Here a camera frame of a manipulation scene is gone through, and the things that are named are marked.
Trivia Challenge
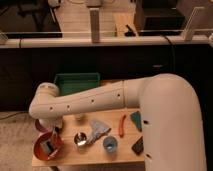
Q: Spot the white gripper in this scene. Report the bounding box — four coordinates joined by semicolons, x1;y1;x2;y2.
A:
39;118;63;145

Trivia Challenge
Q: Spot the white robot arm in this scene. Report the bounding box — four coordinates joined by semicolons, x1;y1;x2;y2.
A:
29;73;207;171

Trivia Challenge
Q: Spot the purple bowl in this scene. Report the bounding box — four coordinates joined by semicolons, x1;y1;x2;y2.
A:
35;119;61;133

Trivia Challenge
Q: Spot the red bowl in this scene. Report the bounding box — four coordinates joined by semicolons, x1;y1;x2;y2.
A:
33;132;62;161

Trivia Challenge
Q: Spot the small metal cup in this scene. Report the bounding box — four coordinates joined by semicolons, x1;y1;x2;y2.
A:
74;132;87;147

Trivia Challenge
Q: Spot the grey crumpled cloth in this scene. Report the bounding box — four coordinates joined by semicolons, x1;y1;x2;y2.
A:
87;119;111;144

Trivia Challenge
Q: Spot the green plastic tray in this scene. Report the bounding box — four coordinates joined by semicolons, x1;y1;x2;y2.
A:
54;73;100;96

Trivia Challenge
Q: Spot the blue plastic cup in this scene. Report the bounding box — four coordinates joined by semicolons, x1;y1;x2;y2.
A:
103;136;118;153

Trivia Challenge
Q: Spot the orange carrot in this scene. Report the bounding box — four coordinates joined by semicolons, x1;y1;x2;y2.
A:
118;114;126;138

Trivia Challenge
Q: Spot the teal sponge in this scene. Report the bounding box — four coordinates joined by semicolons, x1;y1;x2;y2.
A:
130;111;142;131

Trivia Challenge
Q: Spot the black rectangular block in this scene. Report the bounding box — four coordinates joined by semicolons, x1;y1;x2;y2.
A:
131;137;144;155

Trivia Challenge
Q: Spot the black box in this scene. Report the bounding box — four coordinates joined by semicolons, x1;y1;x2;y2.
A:
134;0;185;36

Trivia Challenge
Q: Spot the white vertical post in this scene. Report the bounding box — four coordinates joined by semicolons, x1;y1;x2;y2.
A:
89;8;100;43

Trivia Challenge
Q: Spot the white angled post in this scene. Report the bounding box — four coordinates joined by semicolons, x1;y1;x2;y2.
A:
182;6;205;41

